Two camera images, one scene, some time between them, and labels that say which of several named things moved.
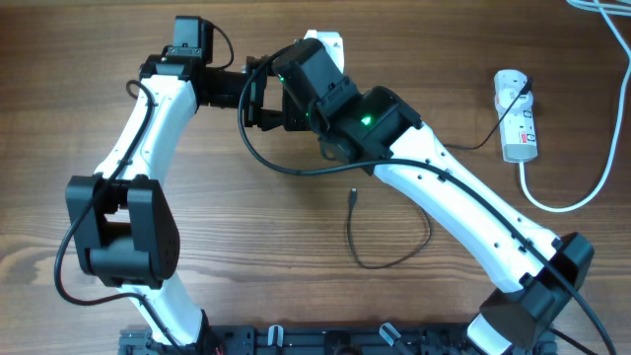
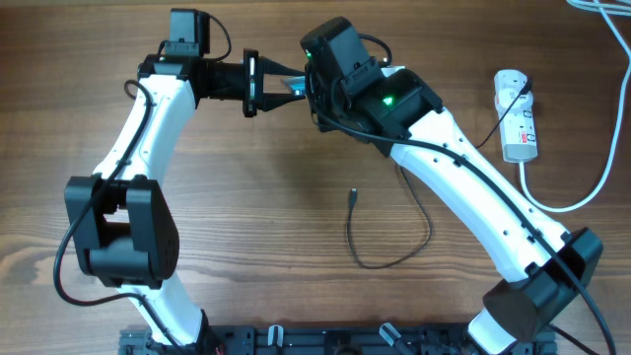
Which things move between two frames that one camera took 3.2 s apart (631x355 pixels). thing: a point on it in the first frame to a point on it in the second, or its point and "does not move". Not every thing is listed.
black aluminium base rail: x=436 y=338 does not move
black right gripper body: x=294 y=117 to x=324 y=102
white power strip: x=519 y=138 does not move
